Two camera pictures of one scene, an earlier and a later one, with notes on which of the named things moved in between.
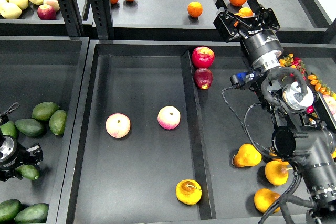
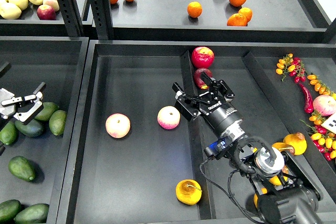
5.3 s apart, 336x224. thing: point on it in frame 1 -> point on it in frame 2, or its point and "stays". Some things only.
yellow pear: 188,191 stays
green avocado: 9,128 stays
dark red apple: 203,77 stays
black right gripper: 262,46 -> 225,119
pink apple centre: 169,117 stays
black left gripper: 12,155 -> 8,109
